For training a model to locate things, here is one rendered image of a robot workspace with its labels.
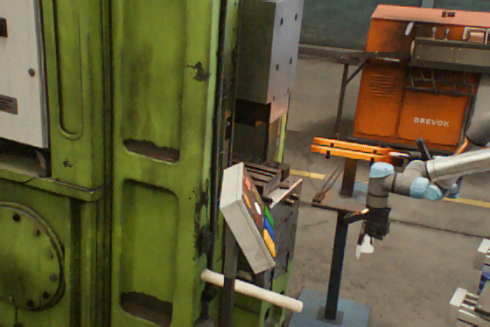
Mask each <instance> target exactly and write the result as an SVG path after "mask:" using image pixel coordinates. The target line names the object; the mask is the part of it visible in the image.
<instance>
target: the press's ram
mask: <svg viewBox="0 0 490 327"><path fill-rule="evenodd" d="M303 3H304V0H242V14H241V34H240V44H239V55H238V75H237V86H236V96H235V98H238V99H243V100H246V101H255V102H259V103H263V104H268V103H270V102H271V101H274V100H275V99H276V98H278V97H281V96H283V95H284V94H286V93H289V92H290V91H292V89H293V88H294V81H295V74H296V67H297V60H298V47H299V33H300V25H301V18H302V11H303Z"/></svg>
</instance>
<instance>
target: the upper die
mask: <svg viewBox="0 0 490 327"><path fill-rule="evenodd" d="M288 100H289V93H286V94H284V95H283V96H281V97H278V98H276V99H275V100H274V101H271V102H270V103H268V104H263V103H259V102H255V101H246V100H243V99H238V98H235V106H234V116H238V117H241V118H244V119H250V120H255V121H258V122H267V123H271V122H273V121H274V120H275V119H277V118H279V117H281V116H282V115H284V114H287V113H288Z"/></svg>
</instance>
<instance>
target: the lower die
mask: <svg viewBox="0 0 490 327"><path fill-rule="evenodd" d="M231 161H233V162H236V163H239V164H240V163H243V164H246V165H250V166H253V167H256V168H262V169H265V170H270V171H275V172H276V176H274V175H272V174H269V173H267V172H263V171H258V170H252V169H250V168H246V169H247V172H248V174H249V175H250V176H252V175H254V176H255V179H254V180H253V177H252V178H251V179H252V181H253V183H254V184H255V188H256V189H257V191H258V192H259V194H260V195H263V196H268V195H269V194H271V191H274V190H275V189H276V188H277V187H278V186H279V185H280V178H281V170H279V169H275V168H270V167H266V166H263V165H260V164H257V163H249V162H247V161H243V160H240V159H234V158H231Z"/></svg>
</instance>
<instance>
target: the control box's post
mask: <svg viewBox="0 0 490 327"><path fill-rule="evenodd" d="M237 260H238V247H236V248H231V247H226V257H225V267H224V283H223V294H222V304H221V314H220V327H232V320H233V310H234V291H235V275H236V269H237Z"/></svg>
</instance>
